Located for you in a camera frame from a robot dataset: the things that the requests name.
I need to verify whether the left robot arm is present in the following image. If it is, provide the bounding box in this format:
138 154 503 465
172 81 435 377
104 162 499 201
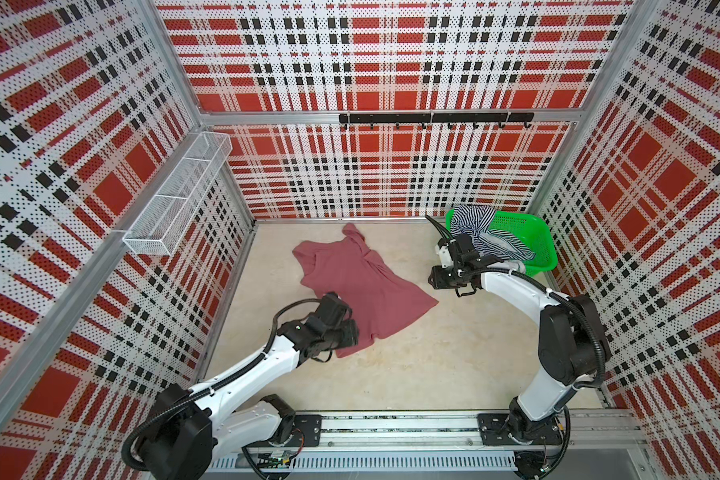
121 292 359 479

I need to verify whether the maroon tank top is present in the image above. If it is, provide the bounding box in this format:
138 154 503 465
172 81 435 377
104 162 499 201
293 224 438 358

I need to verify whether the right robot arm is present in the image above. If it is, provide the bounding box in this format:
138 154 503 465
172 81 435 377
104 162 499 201
428 226 612 445

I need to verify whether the aluminium front rail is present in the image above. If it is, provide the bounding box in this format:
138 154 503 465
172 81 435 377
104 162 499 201
155 409 646 452

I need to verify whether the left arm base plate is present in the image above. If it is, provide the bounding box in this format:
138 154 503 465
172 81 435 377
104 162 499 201
248 413 323 448

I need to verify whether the striped tank top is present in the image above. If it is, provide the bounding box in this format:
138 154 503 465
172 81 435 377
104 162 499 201
448 205 536 264

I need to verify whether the black hook rail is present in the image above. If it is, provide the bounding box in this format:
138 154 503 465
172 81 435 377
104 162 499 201
338 112 535 126

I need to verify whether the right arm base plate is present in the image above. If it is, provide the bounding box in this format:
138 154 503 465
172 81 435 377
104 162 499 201
477 412 563 446

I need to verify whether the green plastic basket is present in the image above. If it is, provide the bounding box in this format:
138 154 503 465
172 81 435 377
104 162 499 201
446 209 558 277

